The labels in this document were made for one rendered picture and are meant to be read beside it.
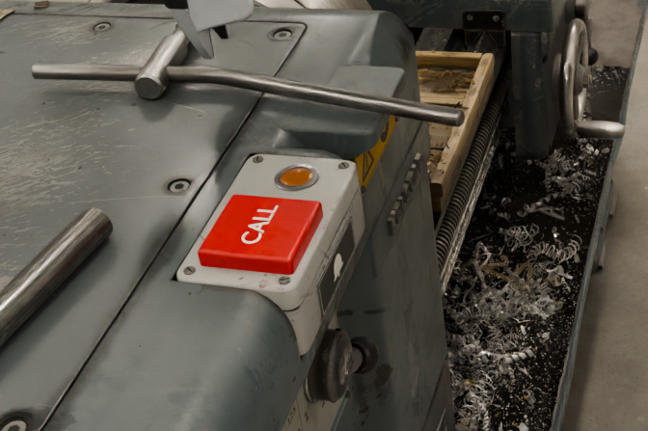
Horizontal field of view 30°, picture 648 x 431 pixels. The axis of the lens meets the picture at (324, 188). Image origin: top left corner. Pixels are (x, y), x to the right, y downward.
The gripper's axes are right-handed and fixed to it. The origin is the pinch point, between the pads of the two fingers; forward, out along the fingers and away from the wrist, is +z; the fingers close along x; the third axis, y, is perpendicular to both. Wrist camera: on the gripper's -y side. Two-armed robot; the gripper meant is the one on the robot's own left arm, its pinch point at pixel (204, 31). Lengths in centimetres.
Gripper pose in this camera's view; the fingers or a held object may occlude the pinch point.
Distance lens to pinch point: 88.9
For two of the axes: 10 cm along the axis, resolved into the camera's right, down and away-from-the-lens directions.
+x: 3.0, -5.8, 7.6
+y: 9.4, 0.7, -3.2
